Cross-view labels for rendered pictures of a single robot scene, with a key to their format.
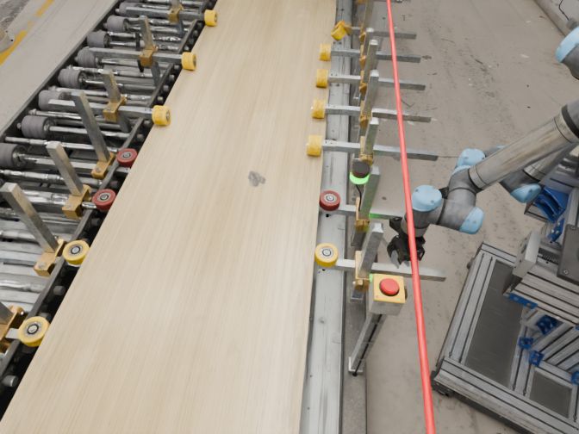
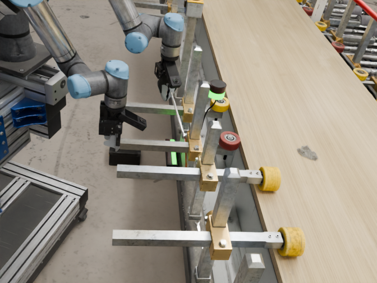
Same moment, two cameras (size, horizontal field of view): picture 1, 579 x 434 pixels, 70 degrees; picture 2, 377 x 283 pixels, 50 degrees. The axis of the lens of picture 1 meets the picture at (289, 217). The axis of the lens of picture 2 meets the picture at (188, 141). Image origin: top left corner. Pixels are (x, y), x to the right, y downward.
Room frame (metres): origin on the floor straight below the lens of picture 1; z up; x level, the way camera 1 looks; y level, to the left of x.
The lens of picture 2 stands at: (2.16, -0.64, 1.82)
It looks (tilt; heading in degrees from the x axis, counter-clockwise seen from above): 39 degrees down; 164
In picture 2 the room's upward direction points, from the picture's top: 11 degrees clockwise
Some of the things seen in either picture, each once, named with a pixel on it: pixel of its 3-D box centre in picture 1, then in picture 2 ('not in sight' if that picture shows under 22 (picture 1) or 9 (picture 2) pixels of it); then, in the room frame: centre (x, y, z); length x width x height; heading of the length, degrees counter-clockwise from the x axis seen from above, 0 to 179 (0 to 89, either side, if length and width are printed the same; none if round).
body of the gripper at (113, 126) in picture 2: not in sight; (112, 117); (1.01, -0.59, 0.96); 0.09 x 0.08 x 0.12; 86
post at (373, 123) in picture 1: (363, 166); (202, 179); (1.24, -0.30, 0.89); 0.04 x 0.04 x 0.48; 86
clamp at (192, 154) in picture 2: (361, 214); (194, 145); (1.01, -0.27, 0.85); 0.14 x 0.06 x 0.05; 176
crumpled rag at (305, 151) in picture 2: (256, 176); (308, 151); (1.13, 0.14, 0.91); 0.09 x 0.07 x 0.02; 21
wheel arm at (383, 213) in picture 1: (378, 213); (177, 147); (1.03, -0.34, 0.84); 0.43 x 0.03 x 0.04; 86
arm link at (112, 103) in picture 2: not in sight; (115, 99); (1.01, -0.58, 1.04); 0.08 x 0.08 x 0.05
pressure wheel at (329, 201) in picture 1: (328, 207); (227, 147); (1.04, -0.15, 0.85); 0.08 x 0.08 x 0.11
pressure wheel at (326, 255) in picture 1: (325, 260); (217, 110); (0.79, -0.13, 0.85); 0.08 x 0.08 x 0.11
